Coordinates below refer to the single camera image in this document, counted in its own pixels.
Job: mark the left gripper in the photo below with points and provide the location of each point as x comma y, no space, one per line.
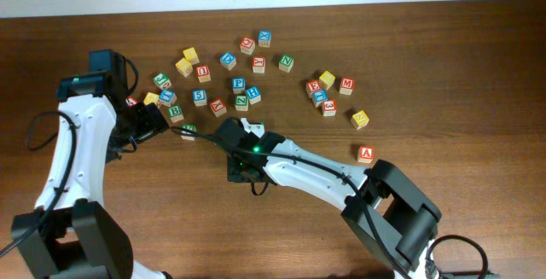
150,120

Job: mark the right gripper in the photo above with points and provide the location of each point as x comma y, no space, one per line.
230,131

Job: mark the green V block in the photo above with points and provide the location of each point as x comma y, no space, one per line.
188,132

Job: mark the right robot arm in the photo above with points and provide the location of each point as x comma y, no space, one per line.
389,215

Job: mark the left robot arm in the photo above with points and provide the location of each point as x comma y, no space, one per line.
69,233

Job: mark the red 6 block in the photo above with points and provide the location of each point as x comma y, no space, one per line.
131,101

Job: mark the green B block inner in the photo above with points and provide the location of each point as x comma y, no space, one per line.
175,113

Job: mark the blue block left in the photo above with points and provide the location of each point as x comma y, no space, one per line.
167,97

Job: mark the green J block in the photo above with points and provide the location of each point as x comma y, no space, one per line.
162,81

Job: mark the green N block lower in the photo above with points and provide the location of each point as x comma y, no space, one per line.
241,103

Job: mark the green n block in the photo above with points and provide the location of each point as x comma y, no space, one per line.
241,103
286,63

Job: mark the red X block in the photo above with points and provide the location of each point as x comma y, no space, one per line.
218,107

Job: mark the blue H block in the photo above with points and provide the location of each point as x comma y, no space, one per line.
253,95

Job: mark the blue 5 block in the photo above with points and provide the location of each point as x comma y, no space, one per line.
199,97

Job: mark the blue P block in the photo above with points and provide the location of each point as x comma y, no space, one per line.
238,85

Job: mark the yellow block beside U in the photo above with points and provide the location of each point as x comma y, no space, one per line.
184,67

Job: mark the red U block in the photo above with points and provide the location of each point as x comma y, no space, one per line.
203,74

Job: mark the yellow block upper left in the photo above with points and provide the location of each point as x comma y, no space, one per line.
191,55

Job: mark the red Y block upper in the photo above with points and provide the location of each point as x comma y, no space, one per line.
258,64

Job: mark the blue D block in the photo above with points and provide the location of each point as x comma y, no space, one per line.
228,60

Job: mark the blue block right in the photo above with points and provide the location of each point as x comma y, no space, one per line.
318,97

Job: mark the red E block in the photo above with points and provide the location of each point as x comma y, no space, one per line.
312,87

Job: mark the red 3 block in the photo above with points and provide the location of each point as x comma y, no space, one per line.
329,108

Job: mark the green N block upper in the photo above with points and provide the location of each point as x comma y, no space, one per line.
286,63

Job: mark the red G block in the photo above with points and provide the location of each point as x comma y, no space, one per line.
247,45

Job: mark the yellow block right upper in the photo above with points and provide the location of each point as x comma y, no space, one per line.
326,80

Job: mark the blue X block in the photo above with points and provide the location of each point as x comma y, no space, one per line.
264,38

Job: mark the yellow S block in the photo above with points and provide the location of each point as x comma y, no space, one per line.
359,120

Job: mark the red A block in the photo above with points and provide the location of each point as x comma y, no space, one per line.
365,154

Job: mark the red M block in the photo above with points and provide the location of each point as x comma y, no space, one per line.
347,86

